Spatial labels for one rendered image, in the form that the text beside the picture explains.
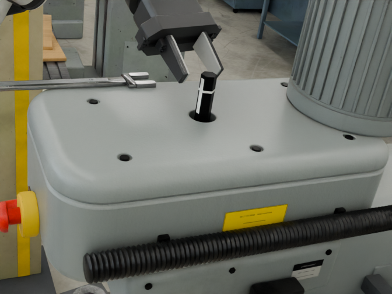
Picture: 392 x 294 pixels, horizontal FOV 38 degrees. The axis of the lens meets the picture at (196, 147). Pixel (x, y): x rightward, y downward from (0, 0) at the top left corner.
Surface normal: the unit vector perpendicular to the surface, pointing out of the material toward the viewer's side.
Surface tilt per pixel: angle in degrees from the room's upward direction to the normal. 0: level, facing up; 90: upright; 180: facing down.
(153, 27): 52
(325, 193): 90
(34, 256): 90
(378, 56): 90
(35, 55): 90
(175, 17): 30
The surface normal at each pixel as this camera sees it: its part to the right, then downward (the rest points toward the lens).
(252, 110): 0.14, -0.86
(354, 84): -0.33, 0.43
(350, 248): 0.39, 0.51
